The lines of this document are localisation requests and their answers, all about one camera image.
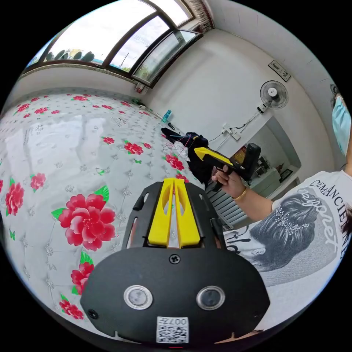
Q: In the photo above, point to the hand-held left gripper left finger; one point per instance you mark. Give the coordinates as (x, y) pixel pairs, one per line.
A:
(161, 217)

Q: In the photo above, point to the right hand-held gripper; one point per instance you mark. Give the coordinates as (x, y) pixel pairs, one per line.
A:
(238, 167)

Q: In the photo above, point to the person's right forearm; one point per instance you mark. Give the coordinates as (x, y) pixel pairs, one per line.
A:
(257, 205)

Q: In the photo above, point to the window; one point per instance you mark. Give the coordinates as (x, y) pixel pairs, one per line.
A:
(110, 33)

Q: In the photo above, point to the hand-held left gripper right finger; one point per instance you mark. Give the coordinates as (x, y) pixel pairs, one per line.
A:
(187, 220)

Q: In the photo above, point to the white cabinet with items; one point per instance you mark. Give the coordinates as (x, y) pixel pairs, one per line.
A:
(271, 180)

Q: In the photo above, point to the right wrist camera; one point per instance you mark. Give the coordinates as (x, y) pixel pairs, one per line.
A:
(253, 159)

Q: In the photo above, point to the white radiator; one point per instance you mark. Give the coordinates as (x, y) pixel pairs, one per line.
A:
(225, 206)

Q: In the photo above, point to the framed wall notice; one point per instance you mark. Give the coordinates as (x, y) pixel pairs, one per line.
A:
(279, 70)

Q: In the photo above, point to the person's body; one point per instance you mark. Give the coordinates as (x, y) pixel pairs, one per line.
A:
(302, 247)

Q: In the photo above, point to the white power strip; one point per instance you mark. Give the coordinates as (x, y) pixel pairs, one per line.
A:
(231, 132)

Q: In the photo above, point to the white wall fan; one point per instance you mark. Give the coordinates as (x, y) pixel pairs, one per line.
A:
(274, 95)

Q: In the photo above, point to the blue bottle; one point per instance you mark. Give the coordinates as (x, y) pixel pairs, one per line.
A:
(166, 116)

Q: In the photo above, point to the curtain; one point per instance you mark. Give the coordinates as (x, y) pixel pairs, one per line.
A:
(202, 13)

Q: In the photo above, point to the pile of clothes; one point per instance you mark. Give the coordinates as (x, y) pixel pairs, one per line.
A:
(202, 167)

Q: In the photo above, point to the person's right hand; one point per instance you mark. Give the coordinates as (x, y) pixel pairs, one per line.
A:
(232, 184)

